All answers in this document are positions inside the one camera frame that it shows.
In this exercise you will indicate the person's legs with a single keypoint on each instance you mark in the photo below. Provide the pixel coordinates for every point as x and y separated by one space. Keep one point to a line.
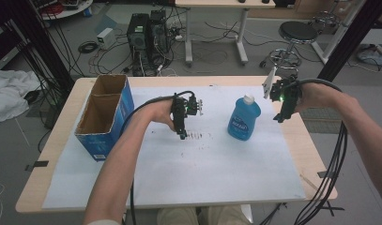
179 217

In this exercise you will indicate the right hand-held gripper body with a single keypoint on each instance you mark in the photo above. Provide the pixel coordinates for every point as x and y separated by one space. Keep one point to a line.
287 92

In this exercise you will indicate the chrome stool base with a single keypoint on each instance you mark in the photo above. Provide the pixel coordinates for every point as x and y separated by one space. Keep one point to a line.
325 18

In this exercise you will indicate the light wooden table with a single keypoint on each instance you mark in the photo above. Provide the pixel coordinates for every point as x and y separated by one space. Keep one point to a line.
307 156

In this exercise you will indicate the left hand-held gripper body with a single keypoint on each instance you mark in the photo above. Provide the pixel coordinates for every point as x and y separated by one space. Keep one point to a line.
179 109

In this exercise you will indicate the white crumpled cloth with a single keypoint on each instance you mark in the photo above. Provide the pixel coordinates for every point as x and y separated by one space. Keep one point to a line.
10 93

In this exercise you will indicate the white paper sheet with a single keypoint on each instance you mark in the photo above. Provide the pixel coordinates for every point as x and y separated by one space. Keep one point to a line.
210 168

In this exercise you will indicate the white-legged desk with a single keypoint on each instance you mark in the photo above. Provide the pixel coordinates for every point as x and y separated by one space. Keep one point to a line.
216 3

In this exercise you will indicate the black tape strip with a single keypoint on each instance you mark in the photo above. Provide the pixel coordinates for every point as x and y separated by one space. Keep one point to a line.
323 174

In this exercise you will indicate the person's left hand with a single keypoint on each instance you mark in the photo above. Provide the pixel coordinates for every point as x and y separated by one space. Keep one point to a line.
160 112

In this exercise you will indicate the black round stool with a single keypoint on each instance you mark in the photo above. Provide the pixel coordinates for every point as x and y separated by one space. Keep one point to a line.
297 33

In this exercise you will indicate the grey grid floor mat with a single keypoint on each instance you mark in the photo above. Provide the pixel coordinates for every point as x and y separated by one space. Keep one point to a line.
323 122

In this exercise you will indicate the blue open cardboard box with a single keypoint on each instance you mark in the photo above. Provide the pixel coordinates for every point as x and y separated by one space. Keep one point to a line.
99 117

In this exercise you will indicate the black computer tower green label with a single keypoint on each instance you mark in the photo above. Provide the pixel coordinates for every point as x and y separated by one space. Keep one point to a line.
138 37

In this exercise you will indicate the round white table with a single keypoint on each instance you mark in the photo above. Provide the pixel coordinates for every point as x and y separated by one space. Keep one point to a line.
69 11

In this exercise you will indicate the small white box device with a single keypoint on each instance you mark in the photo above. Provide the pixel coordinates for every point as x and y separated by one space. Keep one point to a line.
105 38

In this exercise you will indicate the blue plastic bottle white cap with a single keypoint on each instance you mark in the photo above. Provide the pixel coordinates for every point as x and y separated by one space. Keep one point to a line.
243 120

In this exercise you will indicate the white metal stand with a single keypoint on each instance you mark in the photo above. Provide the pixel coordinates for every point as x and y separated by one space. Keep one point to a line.
339 34

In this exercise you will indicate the person's right hand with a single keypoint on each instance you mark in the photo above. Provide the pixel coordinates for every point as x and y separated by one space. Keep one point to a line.
317 95

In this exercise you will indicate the black frame post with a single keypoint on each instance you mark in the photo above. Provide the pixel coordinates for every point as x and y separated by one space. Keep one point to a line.
41 43
351 40

